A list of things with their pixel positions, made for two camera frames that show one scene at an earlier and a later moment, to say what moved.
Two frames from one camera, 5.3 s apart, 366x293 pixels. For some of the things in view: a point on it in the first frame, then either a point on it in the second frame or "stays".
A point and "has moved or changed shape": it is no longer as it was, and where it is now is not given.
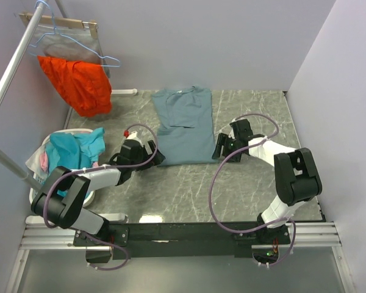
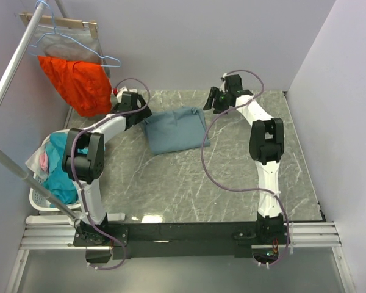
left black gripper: (157, 159) → (143, 114)
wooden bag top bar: (63, 22) stays
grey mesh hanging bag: (68, 44) stays
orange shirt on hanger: (85, 86) stays
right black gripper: (223, 140) → (213, 92)
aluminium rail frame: (319, 235) stays
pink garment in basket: (44, 162) stays
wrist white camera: (132, 135) → (121, 91)
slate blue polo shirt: (185, 124) has moved or changed shape
